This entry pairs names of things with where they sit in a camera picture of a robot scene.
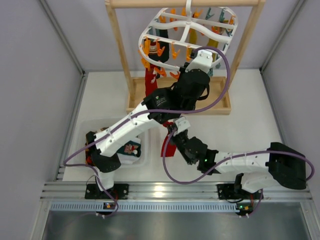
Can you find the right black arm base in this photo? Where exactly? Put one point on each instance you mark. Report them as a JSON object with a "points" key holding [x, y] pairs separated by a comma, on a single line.
{"points": [[232, 192]]}

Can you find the dark navy sock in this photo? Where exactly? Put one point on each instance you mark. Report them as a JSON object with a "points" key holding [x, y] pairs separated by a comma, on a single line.
{"points": [[162, 48]]}

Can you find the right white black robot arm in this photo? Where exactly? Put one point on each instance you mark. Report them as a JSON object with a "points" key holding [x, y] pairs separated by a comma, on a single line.
{"points": [[276, 165]]}

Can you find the aluminium rail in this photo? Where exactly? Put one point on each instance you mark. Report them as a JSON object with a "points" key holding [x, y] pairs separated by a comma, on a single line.
{"points": [[168, 191]]}

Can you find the wooden hanger stand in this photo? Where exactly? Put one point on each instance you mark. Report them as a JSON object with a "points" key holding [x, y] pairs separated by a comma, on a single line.
{"points": [[217, 102]]}

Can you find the white clip hanger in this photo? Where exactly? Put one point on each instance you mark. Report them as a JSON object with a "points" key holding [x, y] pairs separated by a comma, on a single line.
{"points": [[178, 24]]}

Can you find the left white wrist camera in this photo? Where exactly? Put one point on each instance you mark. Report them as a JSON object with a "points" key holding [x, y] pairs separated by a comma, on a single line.
{"points": [[202, 61]]}

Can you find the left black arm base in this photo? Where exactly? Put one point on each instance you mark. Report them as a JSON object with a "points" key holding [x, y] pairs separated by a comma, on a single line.
{"points": [[119, 191]]}

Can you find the mustard yellow sock left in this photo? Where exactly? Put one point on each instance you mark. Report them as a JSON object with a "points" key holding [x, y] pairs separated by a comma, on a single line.
{"points": [[192, 37]]}

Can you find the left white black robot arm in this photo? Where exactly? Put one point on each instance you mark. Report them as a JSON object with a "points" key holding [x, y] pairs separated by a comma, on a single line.
{"points": [[163, 106]]}

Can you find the mustard yellow sock right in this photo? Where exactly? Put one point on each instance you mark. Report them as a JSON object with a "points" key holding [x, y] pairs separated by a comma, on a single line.
{"points": [[212, 42]]}

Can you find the perforated cable duct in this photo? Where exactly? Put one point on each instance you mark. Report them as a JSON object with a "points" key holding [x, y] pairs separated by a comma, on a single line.
{"points": [[106, 206]]}

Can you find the green christmas sock in bin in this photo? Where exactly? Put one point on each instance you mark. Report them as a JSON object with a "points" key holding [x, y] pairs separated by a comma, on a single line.
{"points": [[130, 152]]}

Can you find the translucent plastic bin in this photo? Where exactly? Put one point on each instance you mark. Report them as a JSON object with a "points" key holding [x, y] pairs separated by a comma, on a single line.
{"points": [[85, 126]]}

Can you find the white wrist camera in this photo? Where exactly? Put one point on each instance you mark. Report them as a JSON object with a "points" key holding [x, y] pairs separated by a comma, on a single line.
{"points": [[181, 124], [202, 61]]}

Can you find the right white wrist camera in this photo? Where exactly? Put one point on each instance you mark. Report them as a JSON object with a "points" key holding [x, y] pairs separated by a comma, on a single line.
{"points": [[181, 124]]}

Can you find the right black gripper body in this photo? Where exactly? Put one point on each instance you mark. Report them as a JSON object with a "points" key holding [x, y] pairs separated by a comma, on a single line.
{"points": [[175, 135]]}

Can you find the red sock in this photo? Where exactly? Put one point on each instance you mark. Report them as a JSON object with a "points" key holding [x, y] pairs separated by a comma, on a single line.
{"points": [[150, 81], [170, 150]]}

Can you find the mustard yellow sock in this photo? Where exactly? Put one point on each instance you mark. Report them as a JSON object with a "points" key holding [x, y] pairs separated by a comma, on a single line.
{"points": [[192, 37], [212, 42]]}

